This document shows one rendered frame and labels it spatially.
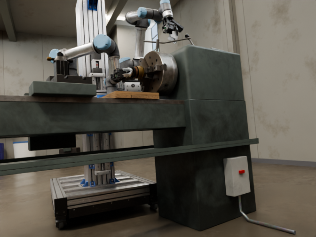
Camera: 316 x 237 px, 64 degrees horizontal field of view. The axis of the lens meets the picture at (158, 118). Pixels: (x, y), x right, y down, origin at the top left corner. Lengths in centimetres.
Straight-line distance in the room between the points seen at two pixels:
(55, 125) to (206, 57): 113
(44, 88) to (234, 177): 132
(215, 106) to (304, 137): 291
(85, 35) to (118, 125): 136
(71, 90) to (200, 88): 89
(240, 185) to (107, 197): 102
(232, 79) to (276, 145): 304
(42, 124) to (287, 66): 415
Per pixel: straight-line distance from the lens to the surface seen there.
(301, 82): 463
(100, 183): 246
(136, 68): 173
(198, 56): 185
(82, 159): 124
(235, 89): 208
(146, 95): 156
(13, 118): 132
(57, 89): 131
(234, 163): 187
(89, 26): 266
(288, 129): 477
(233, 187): 187
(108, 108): 144
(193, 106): 172
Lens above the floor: 63
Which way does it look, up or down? 4 degrees up
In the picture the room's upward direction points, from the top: 4 degrees counter-clockwise
